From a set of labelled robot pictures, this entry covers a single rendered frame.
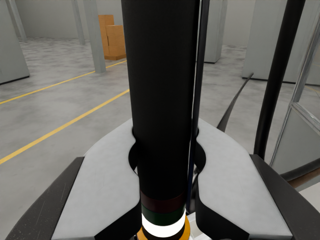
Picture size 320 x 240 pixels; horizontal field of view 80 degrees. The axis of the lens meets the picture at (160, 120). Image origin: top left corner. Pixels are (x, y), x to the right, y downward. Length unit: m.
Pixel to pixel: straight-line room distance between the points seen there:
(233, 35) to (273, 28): 6.87
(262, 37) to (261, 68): 0.73
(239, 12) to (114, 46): 7.03
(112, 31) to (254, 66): 5.19
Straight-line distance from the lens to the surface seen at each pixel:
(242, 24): 12.23
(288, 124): 1.64
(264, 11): 5.53
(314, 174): 0.32
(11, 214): 2.32
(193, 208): 0.41
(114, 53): 8.29
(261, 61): 5.63
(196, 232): 0.21
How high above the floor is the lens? 1.53
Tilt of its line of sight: 28 degrees down
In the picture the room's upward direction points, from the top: 1 degrees counter-clockwise
